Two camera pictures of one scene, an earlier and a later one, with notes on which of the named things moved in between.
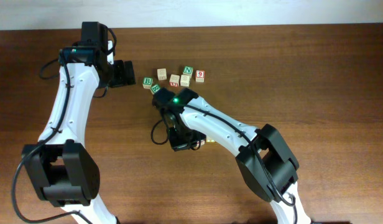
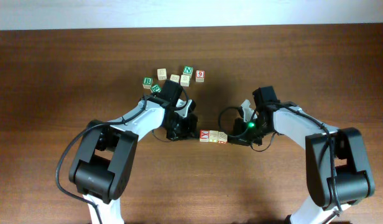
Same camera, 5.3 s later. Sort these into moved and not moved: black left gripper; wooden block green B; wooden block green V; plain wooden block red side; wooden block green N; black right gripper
Moved: black right gripper; black left gripper
Not moved: plain wooden block red side; wooden block green V; wooden block green B; wooden block green N
